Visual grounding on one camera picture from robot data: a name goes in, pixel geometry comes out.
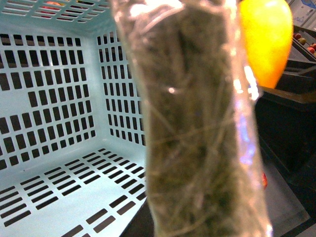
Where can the taped blurry left gripper finger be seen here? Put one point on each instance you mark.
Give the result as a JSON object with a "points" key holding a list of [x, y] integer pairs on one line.
{"points": [[203, 167]]}

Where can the yellow mango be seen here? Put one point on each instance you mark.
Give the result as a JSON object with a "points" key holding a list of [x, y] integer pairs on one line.
{"points": [[267, 28]]}

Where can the light blue plastic basket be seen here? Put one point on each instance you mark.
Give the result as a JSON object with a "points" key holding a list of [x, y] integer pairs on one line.
{"points": [[72, 146]]}

